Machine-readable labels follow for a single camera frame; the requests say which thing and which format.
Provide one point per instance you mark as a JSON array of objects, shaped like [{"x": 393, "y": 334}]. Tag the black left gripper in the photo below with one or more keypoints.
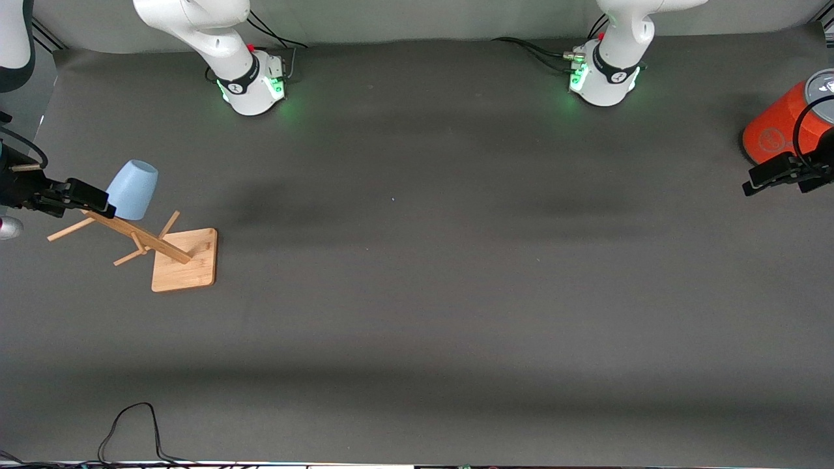
[{"x": 819, "y": 176}]

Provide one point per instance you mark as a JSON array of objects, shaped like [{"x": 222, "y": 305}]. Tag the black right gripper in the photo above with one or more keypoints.
[{"x": 19, "y": 187}]

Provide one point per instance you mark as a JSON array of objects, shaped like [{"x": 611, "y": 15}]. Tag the light blue cup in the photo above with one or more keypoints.
[{"x": 133, "y": 189}]

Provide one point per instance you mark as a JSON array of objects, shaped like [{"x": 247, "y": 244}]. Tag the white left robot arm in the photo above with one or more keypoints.
[{"x": 612, "y": 65}]

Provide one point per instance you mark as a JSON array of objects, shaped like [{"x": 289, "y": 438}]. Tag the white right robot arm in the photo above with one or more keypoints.
[{"x": 215, "y": 39}]

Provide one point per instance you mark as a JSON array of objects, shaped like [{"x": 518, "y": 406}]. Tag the orange cylinder with grey top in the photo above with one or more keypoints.
[{"x": 775, "y": 133}]

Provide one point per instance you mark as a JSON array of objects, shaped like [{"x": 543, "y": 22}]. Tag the wooden mug tree rack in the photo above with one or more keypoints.
[{"x": 186, "y": 264}]

